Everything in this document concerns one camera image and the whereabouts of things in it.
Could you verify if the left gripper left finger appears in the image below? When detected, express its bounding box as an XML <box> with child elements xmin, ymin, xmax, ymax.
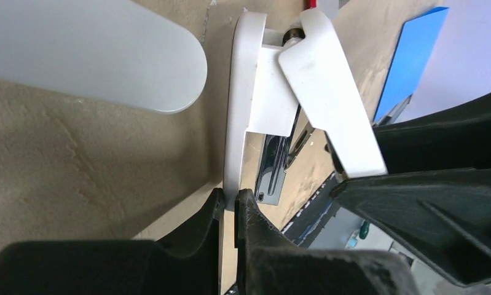
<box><xmin>0</xmin><ymin>189</ymin><xmax>224</xmax><ymax>294</ymax></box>

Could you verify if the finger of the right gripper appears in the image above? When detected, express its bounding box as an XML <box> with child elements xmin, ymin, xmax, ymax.
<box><xmin>331</xmin><ymin>169</ymin><xmax>491</xmax><ymax>286</ymax></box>
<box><xmin>373</xmin><ymin>92</ymin><xmax>491</xmax><ymax>174</ymax></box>

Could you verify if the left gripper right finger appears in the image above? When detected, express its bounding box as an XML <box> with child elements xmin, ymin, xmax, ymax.
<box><xmin>234</xmin><ymin>189</ymin><xmax>421</xmax><ymax>295</ymax></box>

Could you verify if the white stapler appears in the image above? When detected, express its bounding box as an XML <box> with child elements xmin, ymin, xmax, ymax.
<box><xmin>223</xmin><ymin>9</ymin><xmax>388</xmax><ymax>211</ymax></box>

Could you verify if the red white staples box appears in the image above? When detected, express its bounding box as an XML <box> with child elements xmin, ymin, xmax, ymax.
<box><xmin>305</xmin><ymin>0</ymin><xmax>318</xmax><ymax>9</ymax></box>

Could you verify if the blue foam pad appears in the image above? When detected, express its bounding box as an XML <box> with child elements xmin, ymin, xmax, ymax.
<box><xmin>374</xmin><ymin>6</ymin><xmax>449</xmax><ymax>122</ymax></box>

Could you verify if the white cylindrical marker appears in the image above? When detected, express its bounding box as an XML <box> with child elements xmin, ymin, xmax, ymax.
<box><xmin>0</xmin><ymin>1</ymin><xmax>207</xmax><ymax>114</ymax></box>

